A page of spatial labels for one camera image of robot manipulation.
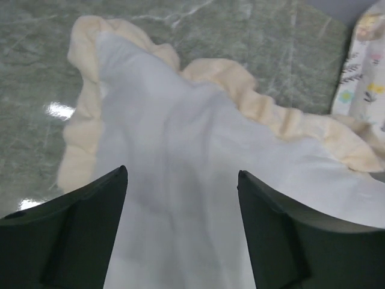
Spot floral print pillow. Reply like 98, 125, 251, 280
331, 1, 384, 139

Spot grey pillowcase with cream trim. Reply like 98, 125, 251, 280
57, 16, 384, 288

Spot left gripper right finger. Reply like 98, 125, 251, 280
237, 170, 384, 289

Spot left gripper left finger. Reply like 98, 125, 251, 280
1, 166, 128, 288

